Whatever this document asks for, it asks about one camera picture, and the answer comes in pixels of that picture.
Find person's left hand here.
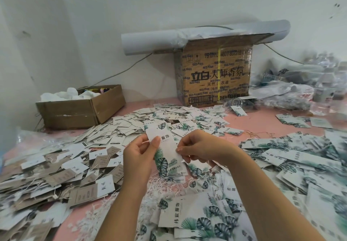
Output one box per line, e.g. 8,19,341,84
123,134,162,193

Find person's right hand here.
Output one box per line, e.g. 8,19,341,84
176,129,242,168

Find single white leaf print tag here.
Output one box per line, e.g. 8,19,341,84
145,127,188,180

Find pile of white strings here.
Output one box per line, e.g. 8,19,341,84
70,178,188,241

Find heap of small tags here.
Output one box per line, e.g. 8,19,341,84
73,103,245,141

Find pile of brown white tags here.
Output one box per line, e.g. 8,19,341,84
0,139,127,241

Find pile of green leaf tags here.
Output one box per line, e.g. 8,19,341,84
136,131,347,241

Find person's left forearm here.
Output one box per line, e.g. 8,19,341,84
95,184,150,241

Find person's right forearm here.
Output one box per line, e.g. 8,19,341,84
219,151,326,241

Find large printed cardboard box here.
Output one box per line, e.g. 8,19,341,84
174,33,274,107

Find small open cardboard box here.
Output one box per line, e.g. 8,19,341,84
36,84,127,130

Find white crumpled material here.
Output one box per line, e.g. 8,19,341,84
40,87,102,102

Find clear plastic bag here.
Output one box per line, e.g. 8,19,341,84
15,130,59,153

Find heap of clear plastic bags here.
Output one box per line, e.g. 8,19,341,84
250,51,347,115

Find white roll in plastic wrap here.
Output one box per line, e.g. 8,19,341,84
121,20,291,56

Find black cable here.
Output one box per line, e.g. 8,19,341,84
86,52,154,88

